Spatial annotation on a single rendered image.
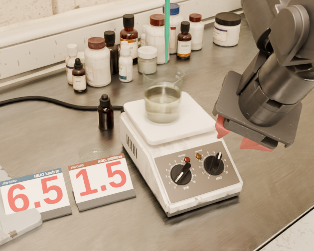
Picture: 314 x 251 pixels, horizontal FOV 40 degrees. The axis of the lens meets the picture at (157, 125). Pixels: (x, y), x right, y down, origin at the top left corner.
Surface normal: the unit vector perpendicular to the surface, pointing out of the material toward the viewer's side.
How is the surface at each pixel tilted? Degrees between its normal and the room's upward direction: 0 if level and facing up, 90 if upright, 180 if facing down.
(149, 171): 90
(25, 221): 0
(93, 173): 40
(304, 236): 0
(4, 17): 90
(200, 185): 30
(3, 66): 90
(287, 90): 114
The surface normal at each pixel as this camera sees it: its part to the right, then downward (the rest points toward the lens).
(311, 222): 0.02, -0.83
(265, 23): -0.69, -0.15
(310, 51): -0.96, 0.14
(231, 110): 0.22, -0.43
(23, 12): 0.63, 0.44
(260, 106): -0.66, 0.58
